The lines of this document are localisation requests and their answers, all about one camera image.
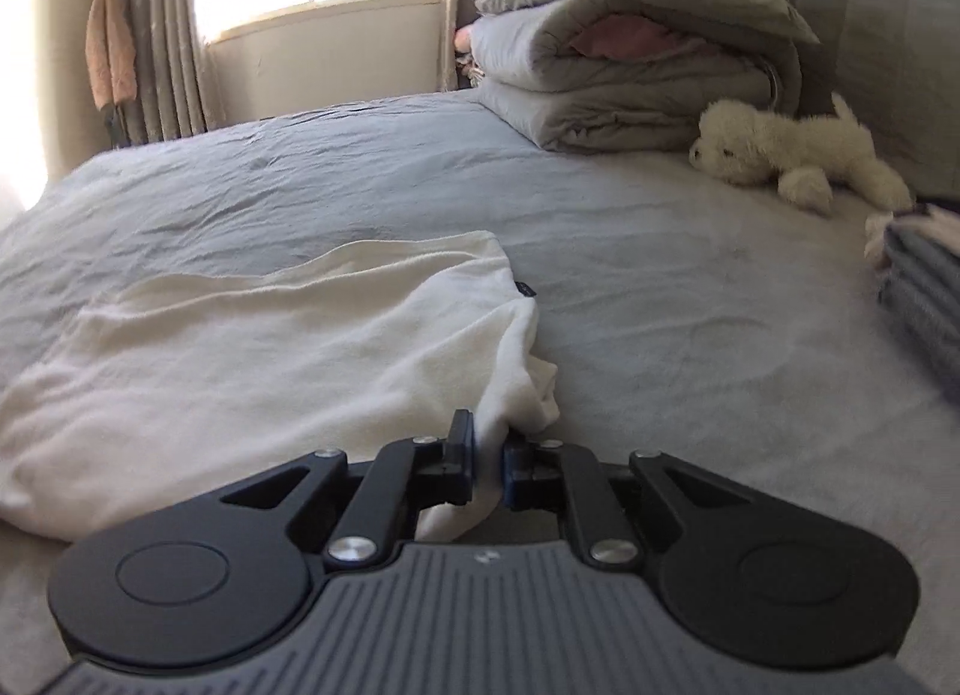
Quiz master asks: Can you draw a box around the bed with grey sheet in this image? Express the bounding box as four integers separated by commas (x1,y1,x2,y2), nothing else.
0,91,960,695

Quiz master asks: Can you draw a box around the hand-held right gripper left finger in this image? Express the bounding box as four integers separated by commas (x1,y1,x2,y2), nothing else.
217,408,477,567

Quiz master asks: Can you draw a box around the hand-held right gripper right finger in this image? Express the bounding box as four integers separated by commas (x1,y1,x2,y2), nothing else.
502,438,751,565

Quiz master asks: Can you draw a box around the peach hanging towel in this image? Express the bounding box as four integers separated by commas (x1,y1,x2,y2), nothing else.
85,0,138,108

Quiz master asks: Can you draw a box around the white printed sweatshirt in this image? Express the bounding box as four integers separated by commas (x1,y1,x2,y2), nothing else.
0,230,562,542

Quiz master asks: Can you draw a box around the folded grey duvet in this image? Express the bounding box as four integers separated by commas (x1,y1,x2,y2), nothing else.
469,0,803,154

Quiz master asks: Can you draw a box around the grey quilted headboard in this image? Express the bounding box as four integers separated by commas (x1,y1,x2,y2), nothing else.
757,0,960,201

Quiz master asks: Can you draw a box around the folded grey garment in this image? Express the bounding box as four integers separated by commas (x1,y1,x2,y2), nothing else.
877,222,960,400

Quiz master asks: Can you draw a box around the white plush dog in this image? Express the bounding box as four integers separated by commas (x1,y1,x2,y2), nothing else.
688,92,914,217

